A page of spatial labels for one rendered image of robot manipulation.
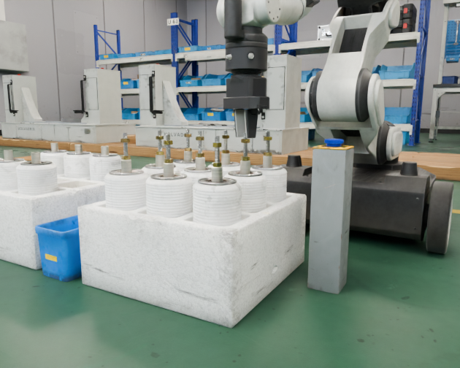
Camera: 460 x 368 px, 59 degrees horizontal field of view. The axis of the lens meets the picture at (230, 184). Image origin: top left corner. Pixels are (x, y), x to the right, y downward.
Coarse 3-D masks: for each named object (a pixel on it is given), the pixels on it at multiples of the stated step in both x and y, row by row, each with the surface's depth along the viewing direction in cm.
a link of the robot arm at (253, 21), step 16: (224, 0) 78; (240, 0) 78; (256, 0) 78; (272, 0) 79; (224, 16) 79; (240, 16) 78; (256, 16) 79; (272, 16) 80; (224, 32) 79; (240, 32) 79; (256, 32) 80
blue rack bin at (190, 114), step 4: (188, 108) 686; (192, 108) 695; (196, 108) 706; (200, 108) 703; (204, 108) 699; (184, 112) 676; (188, 112) 686; (192, 112) 695; (196, 112) 706; (200, 112) 704; (184, 116) 665; (188, 116) 660; (192, 116) 657; (196, 116) 653; (200, 116) 656
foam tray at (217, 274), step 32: (96, 224) 86; (128, 224) 82; (160, 224) 78; (192, 224) 75; (256, 224) 78; (288, 224) 94; (96, 256) 88; (128, 256) 83; (160, 256) 79; (192, 256) 75; (224, 256) 71; (256, 256) 79; (288, 256) 95; (128, 288) 84; (160, 288) 80; (192, 288) 76; (224, 288) 72; (256, 288) 81; (224, 320) 73
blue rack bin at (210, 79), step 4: (208, 76) 651; (212, 76) 662; (216, 76) 672; (220, 76) 671; (224, 76) 667; (204, 80) 632; (208, 80) 629; (212, 80) 625; (216, 80) 622; (220, 80) 619; (224, 80) 628; (204, 84) 634; (208, 84) 630; (212, 84) 626; (216, 84) 623; (220, 84) 620; (224, 84) 629
